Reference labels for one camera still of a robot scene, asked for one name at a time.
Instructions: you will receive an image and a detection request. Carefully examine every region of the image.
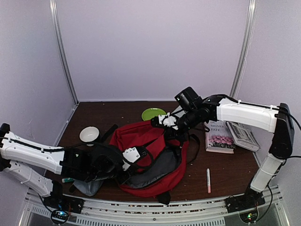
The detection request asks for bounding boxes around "rose cover book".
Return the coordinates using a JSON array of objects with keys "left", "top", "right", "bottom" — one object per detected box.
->
[{"left": 204, "top": 121, "right": 235, "bottom": 154}]

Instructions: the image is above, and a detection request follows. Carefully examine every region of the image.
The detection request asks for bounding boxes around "red backpack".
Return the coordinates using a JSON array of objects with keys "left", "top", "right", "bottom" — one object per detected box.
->
[{"left": 110, "top": 121, "right": 200, "bottom": 205}]

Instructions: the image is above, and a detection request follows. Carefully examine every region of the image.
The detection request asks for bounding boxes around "grey striped book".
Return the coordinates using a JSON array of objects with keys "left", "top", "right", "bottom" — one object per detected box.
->
[{"left": 226, "top": 121, "right": 260, "bottom": 152}]

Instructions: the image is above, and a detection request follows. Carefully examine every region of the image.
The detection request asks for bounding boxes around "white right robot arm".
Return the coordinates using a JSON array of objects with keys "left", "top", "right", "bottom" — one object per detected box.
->
[{"left": 151, "top": 93, "right": 294, "bottom": 208}]

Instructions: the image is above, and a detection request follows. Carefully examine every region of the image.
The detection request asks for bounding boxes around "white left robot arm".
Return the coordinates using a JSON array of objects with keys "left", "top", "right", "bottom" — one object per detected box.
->
[{"left": 0, "top": 123, "right": 149, "bottom": 209}]

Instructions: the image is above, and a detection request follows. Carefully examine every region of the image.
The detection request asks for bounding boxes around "grey pencil pouch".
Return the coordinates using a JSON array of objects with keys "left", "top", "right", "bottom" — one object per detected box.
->
[{"left": 72, "top": 180, "right": 103, "bottom": 197}]

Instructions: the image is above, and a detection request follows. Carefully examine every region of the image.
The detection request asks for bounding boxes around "green plate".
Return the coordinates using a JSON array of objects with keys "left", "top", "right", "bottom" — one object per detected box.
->
[{"left": 141, "top": 108, "right": 166, "bottom": 121}]

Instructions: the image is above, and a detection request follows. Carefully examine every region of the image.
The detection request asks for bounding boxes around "white bowl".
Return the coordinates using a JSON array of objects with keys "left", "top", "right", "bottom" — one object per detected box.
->
[{"left": 79, "top": 126, "right": 100, "bottom": 146}]

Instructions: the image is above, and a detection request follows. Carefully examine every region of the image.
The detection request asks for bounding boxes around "green white glue stick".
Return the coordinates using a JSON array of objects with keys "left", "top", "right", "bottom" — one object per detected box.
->
[{"left": 62, "top": 178, "right": 74, "bottom": 183}]

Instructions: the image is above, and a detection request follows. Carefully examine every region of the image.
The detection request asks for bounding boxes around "pink white pen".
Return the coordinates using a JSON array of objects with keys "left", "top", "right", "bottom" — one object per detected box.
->
[{"left": 206, "top": 168, "right": 211, "bottom": 194}]

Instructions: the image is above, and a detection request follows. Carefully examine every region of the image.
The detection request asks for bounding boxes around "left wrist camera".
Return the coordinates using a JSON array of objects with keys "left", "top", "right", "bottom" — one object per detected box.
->
[{"left": 89, "top": 145, "right": 124, "bottom": 179}]

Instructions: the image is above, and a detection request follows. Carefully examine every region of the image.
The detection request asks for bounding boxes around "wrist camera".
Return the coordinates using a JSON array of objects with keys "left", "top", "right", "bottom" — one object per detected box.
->
[
  {"left": 174, "top": 87, "right": 203, "bottom": 111},
  {"left": 89, "top": 145, "right": 124, "bottom": 179}
]

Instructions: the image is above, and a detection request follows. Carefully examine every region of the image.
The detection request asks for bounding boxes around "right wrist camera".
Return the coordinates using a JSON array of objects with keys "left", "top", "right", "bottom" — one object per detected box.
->
[{"left": 174, "top": 87, "right": 203, "bottom": 111}]

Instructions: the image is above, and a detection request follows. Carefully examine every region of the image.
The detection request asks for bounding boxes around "aluminium front rail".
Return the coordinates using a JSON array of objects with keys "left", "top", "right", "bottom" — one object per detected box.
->
[{"left": 20, "top": 186, "right": 289, "bottom": 226}]

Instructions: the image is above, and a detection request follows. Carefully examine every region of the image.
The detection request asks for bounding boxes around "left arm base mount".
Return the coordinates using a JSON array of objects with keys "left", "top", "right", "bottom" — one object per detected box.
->
[{"left": 40, "top": 196, "right": 84, "bottom": 225}]

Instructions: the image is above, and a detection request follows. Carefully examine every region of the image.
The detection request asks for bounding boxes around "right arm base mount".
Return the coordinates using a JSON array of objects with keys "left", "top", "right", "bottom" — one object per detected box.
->
[{"left": 225, "top": 194, "right": 266, "bottom": 224}]

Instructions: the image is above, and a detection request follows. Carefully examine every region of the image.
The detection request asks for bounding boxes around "right aluminium frame post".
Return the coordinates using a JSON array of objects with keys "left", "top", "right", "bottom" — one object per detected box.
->
[{"left": 227, "top": 0, "right": 257, "bottom": 102}]

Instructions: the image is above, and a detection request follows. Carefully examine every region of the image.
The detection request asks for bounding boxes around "aluminium frame post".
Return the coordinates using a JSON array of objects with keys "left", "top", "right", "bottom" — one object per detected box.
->
[
  {"left": 49, "top": 0, "right": 79, "bottom": 105},
  {"left": 227, "top": 0, "right": 257, "bottom": 102}
]

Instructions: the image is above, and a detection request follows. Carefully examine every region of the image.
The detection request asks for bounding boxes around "left aluminium frame post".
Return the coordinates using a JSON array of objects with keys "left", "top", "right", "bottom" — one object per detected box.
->
[{"left": 49, "top": 0, "right": 79, "bottom": 105}]

